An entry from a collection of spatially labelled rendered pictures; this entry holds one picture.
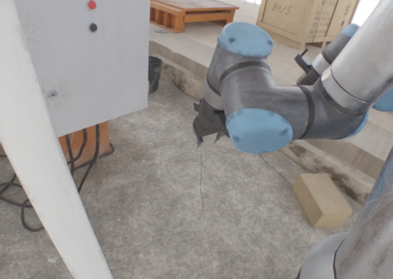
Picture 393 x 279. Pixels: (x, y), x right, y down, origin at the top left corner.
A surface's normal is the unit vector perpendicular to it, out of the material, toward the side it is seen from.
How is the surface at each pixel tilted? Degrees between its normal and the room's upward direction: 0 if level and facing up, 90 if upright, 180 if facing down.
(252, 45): 19
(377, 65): 105
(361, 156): 90
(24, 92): 81
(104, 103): 90
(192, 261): 0
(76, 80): 90
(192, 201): 0
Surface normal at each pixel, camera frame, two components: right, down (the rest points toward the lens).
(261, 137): 0.04, 0.87
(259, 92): 0.04, -0.48
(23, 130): 0.69, 0.36
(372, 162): -0.70, 0.33
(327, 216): 0.12, 0.59
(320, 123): 0.20, 0.37
